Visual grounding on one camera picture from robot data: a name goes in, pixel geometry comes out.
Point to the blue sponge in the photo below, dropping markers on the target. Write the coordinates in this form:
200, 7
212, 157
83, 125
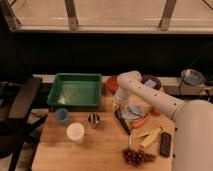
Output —
150, 83

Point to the bunch of red grapes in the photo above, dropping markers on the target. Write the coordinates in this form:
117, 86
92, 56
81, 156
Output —
137, 157

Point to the grey bowl on stand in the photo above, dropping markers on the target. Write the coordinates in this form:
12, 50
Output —
192, 77

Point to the white cup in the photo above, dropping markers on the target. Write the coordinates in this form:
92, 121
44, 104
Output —
75, 132

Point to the black office chair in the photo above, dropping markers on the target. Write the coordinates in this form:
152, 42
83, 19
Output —
14, 129

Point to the small metal cup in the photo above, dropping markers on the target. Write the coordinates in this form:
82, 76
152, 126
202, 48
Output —
94, 120

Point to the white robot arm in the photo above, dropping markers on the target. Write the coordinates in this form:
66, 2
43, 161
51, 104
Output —
193, 139

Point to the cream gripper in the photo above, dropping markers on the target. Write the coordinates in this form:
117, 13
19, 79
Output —
119, 105

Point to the blue cup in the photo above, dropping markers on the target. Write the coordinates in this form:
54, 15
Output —
61, 115

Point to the green plastic tray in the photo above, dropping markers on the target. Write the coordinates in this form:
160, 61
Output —
75, 90

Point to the purple bowl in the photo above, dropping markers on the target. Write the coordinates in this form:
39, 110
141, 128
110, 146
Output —
153, 78

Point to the apple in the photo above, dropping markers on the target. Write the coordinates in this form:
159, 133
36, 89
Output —
155, 111

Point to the blue crumpled cloth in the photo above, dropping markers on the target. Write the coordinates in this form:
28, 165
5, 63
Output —
133, 111

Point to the orange carrot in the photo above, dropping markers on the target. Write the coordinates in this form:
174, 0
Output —
140, 122

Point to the orange bowl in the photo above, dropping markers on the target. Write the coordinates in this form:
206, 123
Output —
112, 84

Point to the black phone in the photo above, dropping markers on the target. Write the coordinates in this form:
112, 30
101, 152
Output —
165, 144

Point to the yellow banana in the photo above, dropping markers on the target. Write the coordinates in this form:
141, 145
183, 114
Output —
149, 137

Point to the black dish brush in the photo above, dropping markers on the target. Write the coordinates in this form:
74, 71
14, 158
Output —
122, 122

